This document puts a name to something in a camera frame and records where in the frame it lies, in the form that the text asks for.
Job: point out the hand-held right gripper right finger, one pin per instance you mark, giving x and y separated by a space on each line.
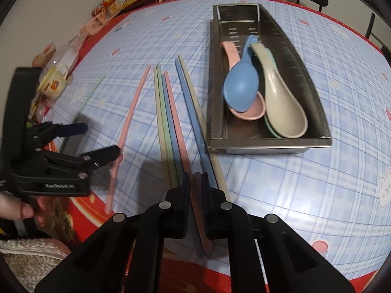
206 195

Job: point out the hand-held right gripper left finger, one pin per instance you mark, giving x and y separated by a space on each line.
183 192

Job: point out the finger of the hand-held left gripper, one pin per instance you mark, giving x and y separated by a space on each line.
104 154
74 128

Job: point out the green chopstick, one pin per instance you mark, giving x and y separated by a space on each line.
88 97
169 122

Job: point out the pink chopstick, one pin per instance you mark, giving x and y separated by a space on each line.
178 122
128 128

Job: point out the green spoon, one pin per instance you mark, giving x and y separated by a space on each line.
272 131

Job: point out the pink spoon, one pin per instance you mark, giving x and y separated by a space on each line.
249 113

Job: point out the blue spoon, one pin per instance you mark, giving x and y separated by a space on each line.
241 85

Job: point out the beige spoon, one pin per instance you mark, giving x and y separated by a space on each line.
284 110

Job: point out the stainless steel utensil tray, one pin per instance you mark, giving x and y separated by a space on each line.
305 76

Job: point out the person's left forearm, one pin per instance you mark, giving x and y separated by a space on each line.
27 262

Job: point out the person's left hand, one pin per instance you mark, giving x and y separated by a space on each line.
15 207

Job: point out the yellow cup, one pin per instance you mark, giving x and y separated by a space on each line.
52 85

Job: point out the blue plaid table mat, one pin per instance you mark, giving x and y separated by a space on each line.
305 189

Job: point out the orange snack bag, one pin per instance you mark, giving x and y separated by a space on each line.
105 4

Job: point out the black metal rack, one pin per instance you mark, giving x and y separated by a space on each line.
374 30

